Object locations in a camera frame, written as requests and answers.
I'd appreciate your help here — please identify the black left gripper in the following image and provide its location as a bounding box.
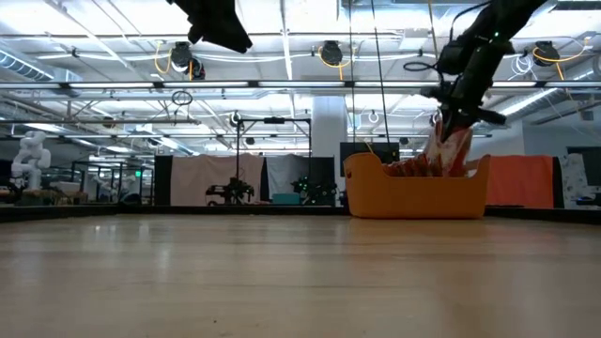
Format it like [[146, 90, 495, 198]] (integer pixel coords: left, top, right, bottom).
[[164, 0, 254, 54]]

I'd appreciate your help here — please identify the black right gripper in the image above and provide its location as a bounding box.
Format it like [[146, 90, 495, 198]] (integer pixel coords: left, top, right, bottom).
[[420, 82, 508, 145]]

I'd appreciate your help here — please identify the orange plastic basket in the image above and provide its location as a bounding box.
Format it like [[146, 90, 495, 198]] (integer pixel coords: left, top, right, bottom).
[[342, 152, 492, 221]]

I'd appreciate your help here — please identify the black monitor screen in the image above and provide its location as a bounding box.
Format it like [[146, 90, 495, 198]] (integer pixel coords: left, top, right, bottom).
[[339, 141, 400, 165], [565, 146, 601, 187]]

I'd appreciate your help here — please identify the orange cloth panel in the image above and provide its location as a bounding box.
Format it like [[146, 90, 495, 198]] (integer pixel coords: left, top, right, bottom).
[[486, 154, 555, 209]]

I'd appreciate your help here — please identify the white square column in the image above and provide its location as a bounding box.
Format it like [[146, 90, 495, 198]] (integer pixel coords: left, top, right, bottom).
[[312, 96, 349, 207]]

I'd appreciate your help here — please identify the black partition panel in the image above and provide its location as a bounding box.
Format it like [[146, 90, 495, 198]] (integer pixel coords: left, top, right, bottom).
[[153, 154, 174, 207], [307, 157, 337, 189]]

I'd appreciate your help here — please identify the white floral cloth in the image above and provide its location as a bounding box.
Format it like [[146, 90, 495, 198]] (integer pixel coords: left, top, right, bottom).
[[558, 153, 593, 210]]

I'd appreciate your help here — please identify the grey cloth backdrop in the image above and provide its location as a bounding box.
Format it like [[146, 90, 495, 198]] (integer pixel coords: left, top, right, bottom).
[[265, 153, 311, 198]]

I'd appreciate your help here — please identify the beige cloth backdrop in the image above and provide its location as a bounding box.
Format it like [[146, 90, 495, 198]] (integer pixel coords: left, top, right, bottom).
[[169, 153, 267, 207]]

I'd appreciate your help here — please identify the teal box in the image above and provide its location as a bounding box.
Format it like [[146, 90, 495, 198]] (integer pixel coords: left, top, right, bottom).
[[270, 192, 301, 207]]

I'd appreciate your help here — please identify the white robot figure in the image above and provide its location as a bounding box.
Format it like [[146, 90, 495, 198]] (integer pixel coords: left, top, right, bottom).
[[9, 130, 52, 192]]

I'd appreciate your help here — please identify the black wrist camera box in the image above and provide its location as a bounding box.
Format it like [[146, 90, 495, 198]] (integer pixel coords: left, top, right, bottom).
[[436, 39, 470, 76]]

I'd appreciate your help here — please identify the black camera rig frame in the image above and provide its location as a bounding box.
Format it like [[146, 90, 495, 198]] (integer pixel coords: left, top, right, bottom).
[[234, 116, 314, 207]]

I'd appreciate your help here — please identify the silver ventilation duct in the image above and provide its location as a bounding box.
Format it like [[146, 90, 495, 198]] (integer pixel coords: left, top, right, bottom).
[[473, 60, 601, 135], [0, 49, 55, 82]]

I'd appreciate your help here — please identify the thin black hanging cable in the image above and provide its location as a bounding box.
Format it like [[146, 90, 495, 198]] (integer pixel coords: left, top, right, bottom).
[[347, 0, 356, 142]]

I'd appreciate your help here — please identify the long ceiling light rail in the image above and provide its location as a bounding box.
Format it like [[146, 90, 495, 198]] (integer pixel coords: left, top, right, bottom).
[[0, 79, 601, 91]]

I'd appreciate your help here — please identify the black metal lab frame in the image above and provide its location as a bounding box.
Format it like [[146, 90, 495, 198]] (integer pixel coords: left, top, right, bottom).
[[69, 161, 155, 207]]

